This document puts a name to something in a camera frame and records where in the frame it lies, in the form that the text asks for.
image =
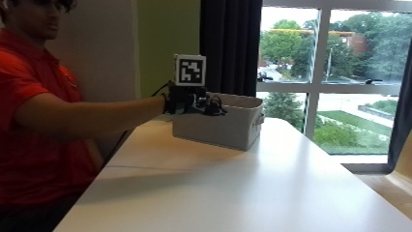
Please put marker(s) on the grey fabric storage basket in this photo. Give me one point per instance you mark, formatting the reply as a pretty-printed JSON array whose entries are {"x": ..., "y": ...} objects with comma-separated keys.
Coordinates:
[{"x": 223, "y": 124}]

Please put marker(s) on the white marker cube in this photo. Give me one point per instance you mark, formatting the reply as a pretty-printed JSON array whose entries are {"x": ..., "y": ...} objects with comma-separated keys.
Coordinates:
[{"x": 190, "y": 70}]

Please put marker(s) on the the person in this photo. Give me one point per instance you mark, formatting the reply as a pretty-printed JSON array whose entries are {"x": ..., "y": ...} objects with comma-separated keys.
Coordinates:
[{"x": 39, "y": 106}]

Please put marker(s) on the dark grey curtain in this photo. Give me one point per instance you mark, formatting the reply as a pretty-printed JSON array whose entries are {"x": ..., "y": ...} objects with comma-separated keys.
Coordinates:
[{"x": 402, "y": 109}]

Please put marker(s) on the white window frame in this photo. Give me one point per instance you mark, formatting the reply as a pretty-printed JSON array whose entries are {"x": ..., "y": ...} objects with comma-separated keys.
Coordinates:
[{"x": 315, "y": 85}]

